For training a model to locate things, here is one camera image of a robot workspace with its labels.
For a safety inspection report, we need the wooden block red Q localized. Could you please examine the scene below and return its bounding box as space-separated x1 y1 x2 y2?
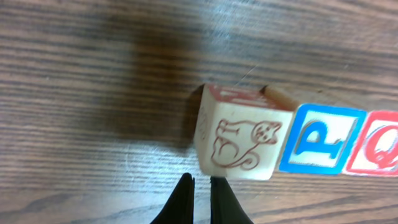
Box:
343 110 397 177

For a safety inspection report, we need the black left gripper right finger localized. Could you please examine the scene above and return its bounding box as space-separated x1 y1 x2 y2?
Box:
210 177 253 224

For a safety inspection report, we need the wooden block number 3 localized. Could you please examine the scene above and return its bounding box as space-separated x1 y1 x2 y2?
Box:
261 85 368 176

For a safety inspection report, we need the wooden block green Z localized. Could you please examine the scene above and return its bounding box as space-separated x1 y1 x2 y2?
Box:
193 84 294 180

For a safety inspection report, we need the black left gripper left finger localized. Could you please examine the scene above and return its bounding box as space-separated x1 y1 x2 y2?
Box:
151 173 195 224

